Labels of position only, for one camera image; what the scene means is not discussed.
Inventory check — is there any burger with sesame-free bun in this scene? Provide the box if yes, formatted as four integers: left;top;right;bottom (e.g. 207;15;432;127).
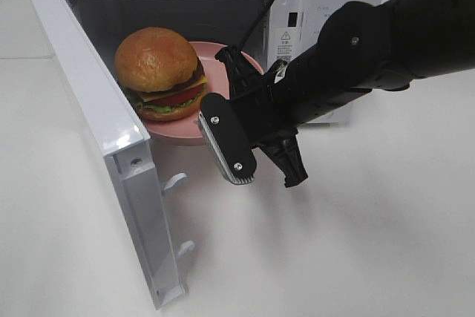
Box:
114;27;208;122

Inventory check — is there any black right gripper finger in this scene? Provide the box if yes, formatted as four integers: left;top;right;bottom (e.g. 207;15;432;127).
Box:
258;136;308;188
215;46;265;100

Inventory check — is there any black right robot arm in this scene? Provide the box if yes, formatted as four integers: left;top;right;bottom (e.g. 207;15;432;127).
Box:
199;0;474;187

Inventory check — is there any white microwave door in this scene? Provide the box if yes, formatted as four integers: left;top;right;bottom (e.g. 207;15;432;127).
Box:
31;0;194;308

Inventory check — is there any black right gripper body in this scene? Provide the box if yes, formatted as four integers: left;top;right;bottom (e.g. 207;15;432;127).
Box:
230;74;300;148

